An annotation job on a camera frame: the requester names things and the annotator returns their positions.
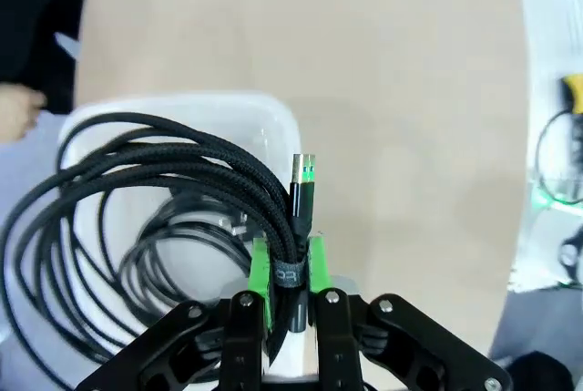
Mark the black braided cable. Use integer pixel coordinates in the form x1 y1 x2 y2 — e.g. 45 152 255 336
0 110 322 365

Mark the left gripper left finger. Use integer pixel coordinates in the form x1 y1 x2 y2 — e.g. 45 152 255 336
75 238 274 391

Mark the clear plastic storage container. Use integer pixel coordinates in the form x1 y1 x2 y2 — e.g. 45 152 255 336
0 89 361 383

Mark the yellow object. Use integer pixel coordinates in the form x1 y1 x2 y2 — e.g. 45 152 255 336
560 75 583 115

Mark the black floor cable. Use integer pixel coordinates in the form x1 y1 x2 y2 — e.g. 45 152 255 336
535 108 583 204

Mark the person's right hand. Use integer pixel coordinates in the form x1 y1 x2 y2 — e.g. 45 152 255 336
0 83 46 142

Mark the person in black t-shirt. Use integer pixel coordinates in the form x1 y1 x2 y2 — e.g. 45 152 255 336
0 0 95 114

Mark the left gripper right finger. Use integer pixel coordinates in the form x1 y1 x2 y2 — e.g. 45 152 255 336
305 233 509 391

